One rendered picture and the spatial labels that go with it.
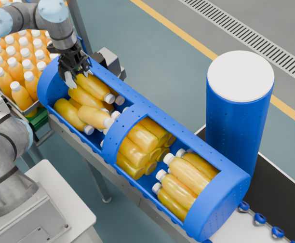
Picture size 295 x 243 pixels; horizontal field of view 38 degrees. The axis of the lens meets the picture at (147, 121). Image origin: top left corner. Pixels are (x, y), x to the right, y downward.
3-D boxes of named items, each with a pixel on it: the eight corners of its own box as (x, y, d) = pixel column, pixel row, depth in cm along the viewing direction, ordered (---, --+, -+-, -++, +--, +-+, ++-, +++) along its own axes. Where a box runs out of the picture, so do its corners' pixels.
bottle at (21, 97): (20, 116, 199) (5, 92, 183) (27, 104, 202) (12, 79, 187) (33, 119, 197) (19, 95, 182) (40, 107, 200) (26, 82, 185)
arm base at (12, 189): (-1, 220, 123) (-21, 193, 121) (-6, 213, 137) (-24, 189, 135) (43, 188, 129) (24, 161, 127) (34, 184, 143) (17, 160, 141)
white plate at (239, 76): (284, 92, 174) (284, 93, 175) (260, 44, 190) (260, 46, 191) (218, 107, 173) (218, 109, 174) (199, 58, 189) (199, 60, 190)
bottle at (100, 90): (81, 82, 185) (110, 105, 176) (70, 81, 179) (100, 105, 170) (88, 68, 182) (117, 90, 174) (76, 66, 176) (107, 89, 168)
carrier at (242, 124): (260, 184, 248) (244, 143, 264) (285, 94, 175) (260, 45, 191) (212, 195, 247) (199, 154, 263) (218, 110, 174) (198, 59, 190)
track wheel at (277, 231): (280, 239, 149) (283, 235, 148) (269, 231, 151) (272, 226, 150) (283, 236, 152) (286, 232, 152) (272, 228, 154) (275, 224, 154)
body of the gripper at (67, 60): (76, 82, 138) (66, 57, 128) (60, 69, 142) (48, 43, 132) (93, 68, 140) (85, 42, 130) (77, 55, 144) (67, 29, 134)
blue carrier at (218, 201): (200, 251, 153) (194, 230, 128) (51, 118, 192) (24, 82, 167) (250, 193, 160) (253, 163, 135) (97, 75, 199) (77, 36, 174)
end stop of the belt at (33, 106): (26, 115, 192) (23, 112, 190) (25, 114, 193) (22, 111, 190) (92, 63, 205) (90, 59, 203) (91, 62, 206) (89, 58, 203)
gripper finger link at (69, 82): (74, 99, 145) (72, 78, 138) (63, 90, 147) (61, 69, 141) (81, 95, 146) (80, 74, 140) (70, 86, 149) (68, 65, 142)
